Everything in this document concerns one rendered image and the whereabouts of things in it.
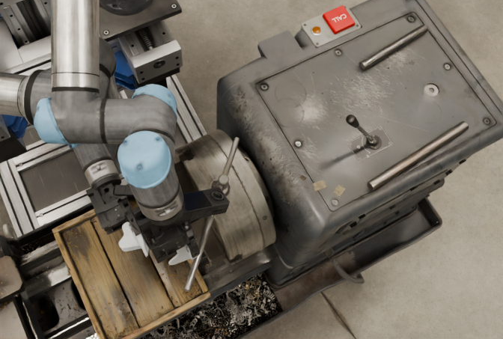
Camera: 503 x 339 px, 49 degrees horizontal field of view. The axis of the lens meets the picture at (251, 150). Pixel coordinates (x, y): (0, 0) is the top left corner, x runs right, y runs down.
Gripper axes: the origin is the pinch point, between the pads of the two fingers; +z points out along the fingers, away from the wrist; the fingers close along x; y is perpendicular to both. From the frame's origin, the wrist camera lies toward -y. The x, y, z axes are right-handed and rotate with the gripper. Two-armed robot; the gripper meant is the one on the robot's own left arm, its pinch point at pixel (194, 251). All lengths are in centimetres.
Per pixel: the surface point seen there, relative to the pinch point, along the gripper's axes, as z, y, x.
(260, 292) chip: 73, -17, -15
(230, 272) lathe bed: 42.3, -8.7, -12.1
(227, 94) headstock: -2.4, -24.1, -31.8
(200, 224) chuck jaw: 16.2, -5.5, -14.6
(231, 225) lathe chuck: 8.6, -10.5, -6.1
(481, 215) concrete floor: 130, -131, -20
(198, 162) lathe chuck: 1.6, -10.4, -20.6
